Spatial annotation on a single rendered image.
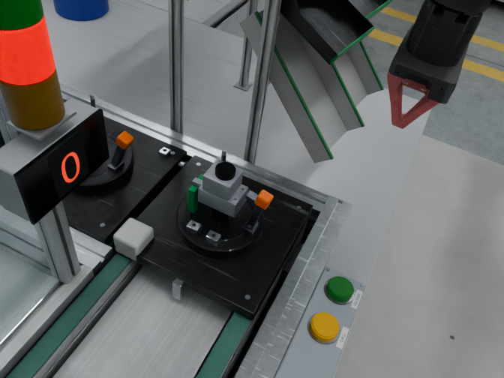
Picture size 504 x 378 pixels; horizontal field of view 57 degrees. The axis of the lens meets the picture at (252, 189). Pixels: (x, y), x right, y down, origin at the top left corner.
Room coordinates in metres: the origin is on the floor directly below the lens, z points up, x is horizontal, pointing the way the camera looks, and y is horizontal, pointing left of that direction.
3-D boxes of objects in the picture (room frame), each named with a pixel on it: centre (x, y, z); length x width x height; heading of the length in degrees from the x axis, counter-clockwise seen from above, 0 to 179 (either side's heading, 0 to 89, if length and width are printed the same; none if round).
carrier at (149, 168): (0.56, 0.28, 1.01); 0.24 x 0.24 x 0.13; 71
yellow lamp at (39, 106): (0.34, 0.22, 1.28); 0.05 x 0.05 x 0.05
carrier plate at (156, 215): (0.48, 0.04, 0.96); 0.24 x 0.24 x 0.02; 71
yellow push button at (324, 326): (0.33, -0.13, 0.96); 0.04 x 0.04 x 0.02
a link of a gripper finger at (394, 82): (0.47, -0.17, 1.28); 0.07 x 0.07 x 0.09; 70
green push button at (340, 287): (0.39, -0.16, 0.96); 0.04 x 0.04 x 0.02
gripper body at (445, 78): (0.46, -0.16, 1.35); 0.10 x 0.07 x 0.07; 160
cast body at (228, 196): (0.48, 0.05, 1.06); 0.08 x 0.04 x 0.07; 70
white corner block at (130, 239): (0.42, 0.17, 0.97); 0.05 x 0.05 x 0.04; 71
